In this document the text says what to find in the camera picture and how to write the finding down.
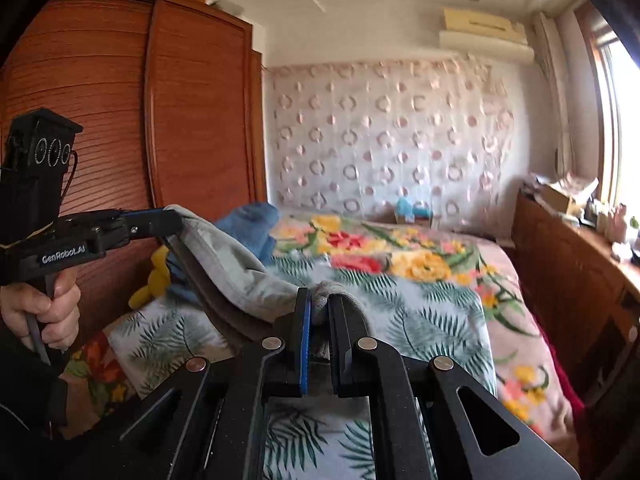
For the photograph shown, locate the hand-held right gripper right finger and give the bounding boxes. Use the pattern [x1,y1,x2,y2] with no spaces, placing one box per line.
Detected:
[327,292,582,480]

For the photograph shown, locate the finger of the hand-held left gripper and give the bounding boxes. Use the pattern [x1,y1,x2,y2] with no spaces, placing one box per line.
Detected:
[117,207,186,241]

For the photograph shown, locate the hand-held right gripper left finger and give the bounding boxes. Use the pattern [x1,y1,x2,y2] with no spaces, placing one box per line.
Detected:
[90,286,313,480]

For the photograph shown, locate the grey pants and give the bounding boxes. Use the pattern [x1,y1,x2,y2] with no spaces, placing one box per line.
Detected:
[162,204,373,361]

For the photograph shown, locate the person's left forearm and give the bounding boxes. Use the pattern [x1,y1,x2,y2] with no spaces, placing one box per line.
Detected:
[0,320,68,441]

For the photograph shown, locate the person's left hand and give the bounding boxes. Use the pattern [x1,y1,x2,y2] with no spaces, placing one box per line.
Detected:
[0,260,82,356]

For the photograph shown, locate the yellow plush toy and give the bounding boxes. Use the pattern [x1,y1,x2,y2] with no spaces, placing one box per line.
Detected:
[128,246,173,311]

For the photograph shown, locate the leaf print bedsheet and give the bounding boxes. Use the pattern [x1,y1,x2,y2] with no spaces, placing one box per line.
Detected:
[107,255,496,480]

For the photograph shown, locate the blue jeans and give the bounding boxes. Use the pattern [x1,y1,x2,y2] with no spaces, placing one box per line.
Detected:
[165,202,280,306]

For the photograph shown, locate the floral blanket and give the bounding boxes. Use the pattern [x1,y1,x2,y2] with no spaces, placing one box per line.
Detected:
[62,212,576,443]

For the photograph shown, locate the wooden slatted wardrobe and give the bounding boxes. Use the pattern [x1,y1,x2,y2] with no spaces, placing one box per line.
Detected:
[0,0,268,361]

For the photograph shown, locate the red cloth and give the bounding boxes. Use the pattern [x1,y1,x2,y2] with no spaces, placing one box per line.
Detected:
[530,305,586,416]

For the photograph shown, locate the circle pattern sheer curtain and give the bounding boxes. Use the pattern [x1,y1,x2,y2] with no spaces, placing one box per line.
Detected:
[264,55,516,221]

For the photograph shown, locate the wooden cabinet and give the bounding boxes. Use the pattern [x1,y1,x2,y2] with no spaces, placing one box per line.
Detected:
[512,192,640,461]

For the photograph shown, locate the cardboard box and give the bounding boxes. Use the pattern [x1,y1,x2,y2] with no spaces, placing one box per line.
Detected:
[542,184,576,213]

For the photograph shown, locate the stack of papers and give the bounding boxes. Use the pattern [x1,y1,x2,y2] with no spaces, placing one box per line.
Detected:
[550,172,598,197]

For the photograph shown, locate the beige window curtain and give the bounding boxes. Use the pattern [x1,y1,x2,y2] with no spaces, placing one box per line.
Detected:
[532,10,573,176]

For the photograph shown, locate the wooden framed window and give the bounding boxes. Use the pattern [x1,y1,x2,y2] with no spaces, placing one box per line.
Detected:
[575,5,640,221]

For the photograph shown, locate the cream air conditioner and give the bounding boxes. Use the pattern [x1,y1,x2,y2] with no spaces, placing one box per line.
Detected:
[440,7,528,45]

